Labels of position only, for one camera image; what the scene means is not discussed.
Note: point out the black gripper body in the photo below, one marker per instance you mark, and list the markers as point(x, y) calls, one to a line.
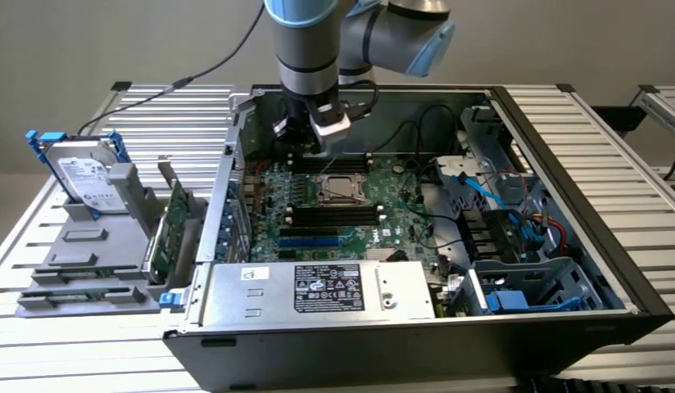
point(298, 123)

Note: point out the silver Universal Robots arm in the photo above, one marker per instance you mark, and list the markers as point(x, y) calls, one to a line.
point(308, 45)

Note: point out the metal CPU socket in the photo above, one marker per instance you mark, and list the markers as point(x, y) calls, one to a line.
point(341, 188)

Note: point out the thin locking lever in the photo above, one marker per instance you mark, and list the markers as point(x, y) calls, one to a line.
point(330, 164)

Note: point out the black RAM slot bank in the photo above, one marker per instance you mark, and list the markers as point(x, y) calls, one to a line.
point(333, 163)
point(338, 215)

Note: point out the green motherboard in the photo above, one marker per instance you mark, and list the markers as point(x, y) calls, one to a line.
point(338, 221)

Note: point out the blue expansion slot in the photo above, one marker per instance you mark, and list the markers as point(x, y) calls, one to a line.
point(309, 242)

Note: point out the open black PC case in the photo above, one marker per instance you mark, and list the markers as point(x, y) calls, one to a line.
point(414, 229)

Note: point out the green graphics card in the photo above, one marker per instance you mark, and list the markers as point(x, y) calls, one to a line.
point(171, 233)

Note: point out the silver chipset heatsink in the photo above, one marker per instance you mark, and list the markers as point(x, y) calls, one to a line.
point(382, 255)

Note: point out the silver hard disk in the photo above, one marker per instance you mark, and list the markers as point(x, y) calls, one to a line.
point(86, 176)

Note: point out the silver power supply unit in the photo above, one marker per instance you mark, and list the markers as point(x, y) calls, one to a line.
point(316, 292)

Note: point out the blue case latch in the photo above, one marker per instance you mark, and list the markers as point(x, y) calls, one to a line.
point(171, 299)

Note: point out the grey parts rack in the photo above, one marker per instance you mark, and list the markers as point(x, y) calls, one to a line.
point(98, 266)

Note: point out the grey metal disk bay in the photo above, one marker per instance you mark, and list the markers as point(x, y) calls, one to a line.
point(534, 282)

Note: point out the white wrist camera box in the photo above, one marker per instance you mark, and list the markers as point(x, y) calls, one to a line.
point(332, 123)

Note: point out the blue disk carrier frame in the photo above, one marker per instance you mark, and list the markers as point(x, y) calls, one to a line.
point(117, 149)

